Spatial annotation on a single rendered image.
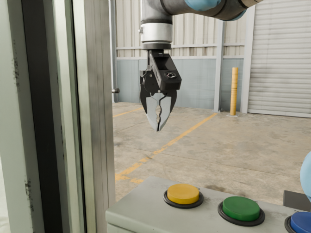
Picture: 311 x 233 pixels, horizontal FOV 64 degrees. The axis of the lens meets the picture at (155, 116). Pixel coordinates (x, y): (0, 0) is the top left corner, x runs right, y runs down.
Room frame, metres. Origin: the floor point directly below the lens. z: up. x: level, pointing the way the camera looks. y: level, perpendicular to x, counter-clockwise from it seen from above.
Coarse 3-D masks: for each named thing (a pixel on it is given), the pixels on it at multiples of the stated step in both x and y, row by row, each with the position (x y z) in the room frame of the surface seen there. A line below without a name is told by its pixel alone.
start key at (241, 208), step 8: (224, 200) 0.27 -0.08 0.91; (232, 200) 0.27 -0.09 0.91; (240, 200) 0.27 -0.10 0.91; (248, 200) 0.27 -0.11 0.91; (224, 208) 0.25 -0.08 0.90; (232, 208) 0.25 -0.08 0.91; (240, 208) 0.25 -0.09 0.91; (248, 208) 0.25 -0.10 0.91; (256, 208) 0.25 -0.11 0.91; (232, 216) 0.24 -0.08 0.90; (240, 216) 0.24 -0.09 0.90; (248, 216) 0.24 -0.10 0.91; (256, 216) 0.24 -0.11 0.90
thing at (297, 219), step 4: (296, 212) 0.24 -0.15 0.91; (300, 212) 0.24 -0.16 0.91; (304, 212) 0.24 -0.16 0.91; (308, 212) 0.24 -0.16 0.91; (292, 216) 0.23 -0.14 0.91; (296, 216) 0.23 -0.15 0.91; (300, 216) 0.23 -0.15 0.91; (304, 216) 0.23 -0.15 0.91; (308, 216) 0.23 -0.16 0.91; (292, 220) 0.23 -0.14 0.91; (296, 220) 0.23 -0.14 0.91; (300, 220) 0.23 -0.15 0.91; (304, 220) 0.23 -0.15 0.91; (308, 220) 0.23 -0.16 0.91; (292, 224) 0.23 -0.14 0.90; (296, 224) 0.22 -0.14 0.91; (300, 224) 0.22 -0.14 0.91; (304, 224) 0.22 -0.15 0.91; (308, 224) 0.22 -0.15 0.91; (292, 228) 0.23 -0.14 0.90; (296, 228) 0.22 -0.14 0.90; (300, 228) 0.22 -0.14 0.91; (304, 228) 0.21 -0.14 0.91; (308, 228) 0.21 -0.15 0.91; (300, 232) 0.22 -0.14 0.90; (304, 232) 0.21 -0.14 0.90; (308, 232) 0.21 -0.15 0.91
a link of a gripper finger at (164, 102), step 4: (164, 96) 0.61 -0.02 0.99; (160, 100) 0.60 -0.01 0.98; (164, 100) 0.60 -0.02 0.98; (168, 100) 0.60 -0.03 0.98; (160, 104) 0.60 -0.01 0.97; (164, 104) 0.60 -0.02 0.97; (168, 104) 0.60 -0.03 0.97; (164, 108) 0.60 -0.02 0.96; (168, 108) 0.60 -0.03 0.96; (160, 112) 0.61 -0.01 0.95; (164, 112) 0.60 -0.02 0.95; (168, 112) 0.60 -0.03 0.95; (160, 116) 0.60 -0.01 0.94; (164, 116) 0.60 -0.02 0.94; (168, 116) 0.61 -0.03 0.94; (160, 120) 0.60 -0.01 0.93; (164, 120) 0.60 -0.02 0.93; (160, 124) 0.60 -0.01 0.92; (164, 124) 0.61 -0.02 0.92; (160, 128) 0.60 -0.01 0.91
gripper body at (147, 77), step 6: (144, 48) 0.60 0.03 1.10; (150, 48) 0.59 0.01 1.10; (156, 48) 0.59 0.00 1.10; (162, 48) 0.59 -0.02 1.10; (168, 48) 0.60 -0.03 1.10; (150, 54) 0.61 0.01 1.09; (150, 66) 0.61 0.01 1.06; (144, 72) 0.61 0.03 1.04; (150, 72) 0.59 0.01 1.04; (144, 78) 0.59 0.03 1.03; (150, 78) 0.59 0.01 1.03; (144, 84) 0.59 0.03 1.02; (150, 84) 0.59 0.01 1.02; (156, 84) 0.59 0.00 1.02; (150, 90) 0.59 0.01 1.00; (156, 90) 0.59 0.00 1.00; (168, 90) 0.60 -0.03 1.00
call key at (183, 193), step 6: (174, 186) 0.30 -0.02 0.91; (180, 186) 0.30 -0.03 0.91; (186, 186) 0.30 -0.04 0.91; (192, 186) 0.30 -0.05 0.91; (168, 192) 0.29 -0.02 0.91; (174, 192) 0.28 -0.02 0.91; (180, 192) 0.28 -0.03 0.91; (186, 192) 0.28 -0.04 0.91; (192, 192) 0.28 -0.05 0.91; (198, 192) 0.29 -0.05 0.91; (168, 198) 0.28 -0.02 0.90; (174, 198) 0.27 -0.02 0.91; (180, 198) 0.27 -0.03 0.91; (186, 198) 0.27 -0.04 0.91; (192, 198) 0.27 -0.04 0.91; (198, 198) 0.28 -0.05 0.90
